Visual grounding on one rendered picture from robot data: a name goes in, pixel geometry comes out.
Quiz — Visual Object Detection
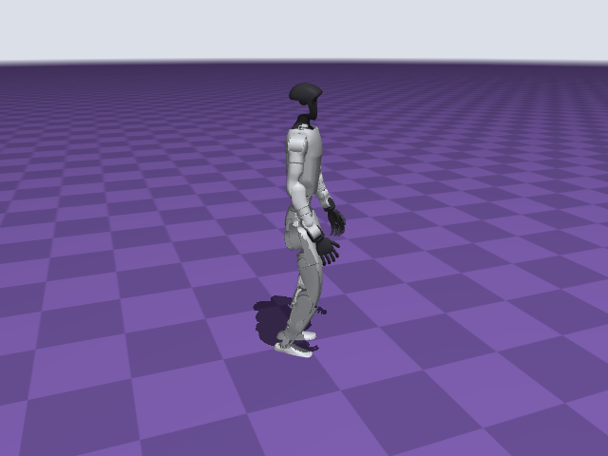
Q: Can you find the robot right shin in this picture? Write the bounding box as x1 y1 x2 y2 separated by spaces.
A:
281 294 320 350

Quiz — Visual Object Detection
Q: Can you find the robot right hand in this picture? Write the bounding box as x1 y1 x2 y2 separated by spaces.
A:
307 225 340 266

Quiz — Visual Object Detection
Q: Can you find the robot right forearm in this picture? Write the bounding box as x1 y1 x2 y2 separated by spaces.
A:
291 184 321 239

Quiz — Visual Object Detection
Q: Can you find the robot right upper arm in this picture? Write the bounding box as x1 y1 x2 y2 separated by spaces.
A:
286 134 308 197

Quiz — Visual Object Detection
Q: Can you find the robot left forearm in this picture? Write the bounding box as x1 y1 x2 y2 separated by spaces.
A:
315 170 332 208

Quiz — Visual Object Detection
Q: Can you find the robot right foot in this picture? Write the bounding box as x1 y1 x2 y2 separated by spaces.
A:
274 342 313 357

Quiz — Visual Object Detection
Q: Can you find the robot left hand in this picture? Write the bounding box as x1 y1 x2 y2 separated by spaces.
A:
323 198 346 236

